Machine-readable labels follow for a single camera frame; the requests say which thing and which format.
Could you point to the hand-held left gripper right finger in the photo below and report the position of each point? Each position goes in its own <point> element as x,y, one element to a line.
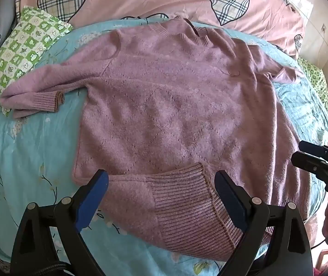
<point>230,195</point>

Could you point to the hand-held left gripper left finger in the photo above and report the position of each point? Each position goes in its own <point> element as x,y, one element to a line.
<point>95,195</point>

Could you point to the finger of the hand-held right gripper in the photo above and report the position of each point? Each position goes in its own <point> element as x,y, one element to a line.
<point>307,162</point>
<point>313,146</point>

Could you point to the pink knitted sweater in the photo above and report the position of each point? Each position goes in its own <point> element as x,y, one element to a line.
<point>167,106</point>

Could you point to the turquoise floral bedsheet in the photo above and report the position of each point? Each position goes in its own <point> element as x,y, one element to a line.
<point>23,155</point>

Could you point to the green checked pillow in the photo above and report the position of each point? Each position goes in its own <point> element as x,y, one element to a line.
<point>23,51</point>

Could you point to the white wall outlet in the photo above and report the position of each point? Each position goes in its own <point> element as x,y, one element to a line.
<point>322,28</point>

